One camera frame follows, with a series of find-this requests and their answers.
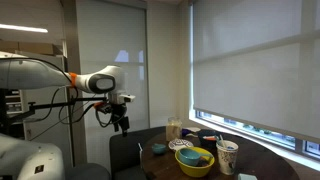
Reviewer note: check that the large white roller blind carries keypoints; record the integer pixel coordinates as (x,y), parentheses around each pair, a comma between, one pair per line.
(253,66)

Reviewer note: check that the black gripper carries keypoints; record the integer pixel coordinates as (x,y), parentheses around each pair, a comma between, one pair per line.
(119,112)

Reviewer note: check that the pale teal box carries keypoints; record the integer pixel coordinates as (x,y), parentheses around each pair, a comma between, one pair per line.
(247,177)

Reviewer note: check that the patterned white dish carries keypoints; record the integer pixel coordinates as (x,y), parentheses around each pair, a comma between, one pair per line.
(180,144)

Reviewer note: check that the yellow bowl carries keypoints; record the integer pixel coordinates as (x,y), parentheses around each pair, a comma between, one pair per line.
(193,171)

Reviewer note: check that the clear plastic jar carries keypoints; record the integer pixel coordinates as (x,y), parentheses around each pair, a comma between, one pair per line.
(173,130)

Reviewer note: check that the dark grey sofa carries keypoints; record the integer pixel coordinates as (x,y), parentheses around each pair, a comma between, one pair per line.
(128,150)

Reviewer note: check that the black camera mount rod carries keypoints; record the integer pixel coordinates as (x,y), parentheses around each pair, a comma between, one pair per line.
(53,105)

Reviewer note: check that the patterned paper cup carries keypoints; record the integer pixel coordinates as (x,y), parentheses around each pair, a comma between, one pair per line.
(227,161)

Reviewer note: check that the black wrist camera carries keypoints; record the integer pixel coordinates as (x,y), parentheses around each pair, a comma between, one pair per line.
(105,108)

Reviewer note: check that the window frame with sill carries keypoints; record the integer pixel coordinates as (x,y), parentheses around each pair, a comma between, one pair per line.
(266,140)

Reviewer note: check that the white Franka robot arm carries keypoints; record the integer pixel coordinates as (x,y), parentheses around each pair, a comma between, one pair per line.
(30,73)

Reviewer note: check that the teal measuring cup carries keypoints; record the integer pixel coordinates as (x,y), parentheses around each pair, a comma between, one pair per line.
(159,149)

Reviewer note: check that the narrow white roller blind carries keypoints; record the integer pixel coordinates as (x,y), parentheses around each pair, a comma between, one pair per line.
(110,36)

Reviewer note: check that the long ceiling light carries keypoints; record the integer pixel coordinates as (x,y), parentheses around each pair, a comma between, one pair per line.
(23,28)

